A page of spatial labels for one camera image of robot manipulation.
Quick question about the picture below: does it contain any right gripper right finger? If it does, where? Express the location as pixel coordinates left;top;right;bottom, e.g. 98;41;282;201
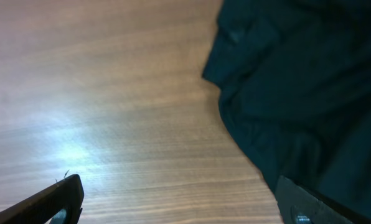
275;176;371;224

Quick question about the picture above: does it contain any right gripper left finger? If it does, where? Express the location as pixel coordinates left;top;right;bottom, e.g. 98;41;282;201
0;174;84;224

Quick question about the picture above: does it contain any black garment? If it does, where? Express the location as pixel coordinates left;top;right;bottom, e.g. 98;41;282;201
202;0;371;223

